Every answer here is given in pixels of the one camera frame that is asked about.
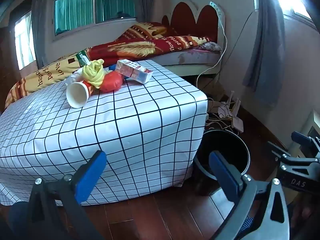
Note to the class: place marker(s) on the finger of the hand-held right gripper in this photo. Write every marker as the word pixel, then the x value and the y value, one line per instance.
pixel 300 137
pixel 280 152

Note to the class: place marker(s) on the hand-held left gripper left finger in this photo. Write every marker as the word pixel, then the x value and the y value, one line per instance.
pixel 90 180

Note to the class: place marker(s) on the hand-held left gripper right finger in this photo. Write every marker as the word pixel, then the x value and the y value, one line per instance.
pixel 225 177

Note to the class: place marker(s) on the black trash bin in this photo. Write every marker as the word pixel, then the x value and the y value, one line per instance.
pixel 225 142

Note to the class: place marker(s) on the white paper cup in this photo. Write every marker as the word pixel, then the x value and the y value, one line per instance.
pixel 76 95

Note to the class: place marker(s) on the orange plastic bag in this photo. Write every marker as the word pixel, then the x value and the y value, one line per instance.
pixel 111 82

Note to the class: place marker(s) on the white red carton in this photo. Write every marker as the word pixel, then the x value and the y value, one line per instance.
pixel 135 71

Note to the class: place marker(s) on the green carton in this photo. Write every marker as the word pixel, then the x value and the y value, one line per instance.
pixel 81 57

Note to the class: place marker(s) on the blue striped slipper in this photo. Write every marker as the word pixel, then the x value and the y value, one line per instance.
pixel 247 226

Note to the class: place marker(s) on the white checked tablecloth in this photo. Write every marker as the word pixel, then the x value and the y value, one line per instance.
pixel 112 130

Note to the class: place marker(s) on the small white network device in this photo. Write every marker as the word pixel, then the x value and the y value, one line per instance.
pixel 223 111

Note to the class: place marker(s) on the cardboard box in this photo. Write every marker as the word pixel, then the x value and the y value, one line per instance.
pixel 215 90

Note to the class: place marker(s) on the grey patterned curtain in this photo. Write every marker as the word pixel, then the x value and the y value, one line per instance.
pixel 267 42

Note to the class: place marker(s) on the floral pillow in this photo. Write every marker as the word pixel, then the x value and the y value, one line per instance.
pixel 211 47

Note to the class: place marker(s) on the bed with feather blanket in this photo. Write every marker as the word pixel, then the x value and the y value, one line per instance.
pixel 130 47

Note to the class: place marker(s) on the brown wooden door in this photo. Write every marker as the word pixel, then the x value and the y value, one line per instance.
pixel 7 67

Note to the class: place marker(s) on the narrow side window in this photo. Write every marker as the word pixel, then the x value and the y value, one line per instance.
pixel 23 40

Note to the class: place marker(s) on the red white headboard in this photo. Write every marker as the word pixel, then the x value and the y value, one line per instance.
pixel 185 17

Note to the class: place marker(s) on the large window green curtain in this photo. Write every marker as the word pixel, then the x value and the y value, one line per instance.
pixel 75 10

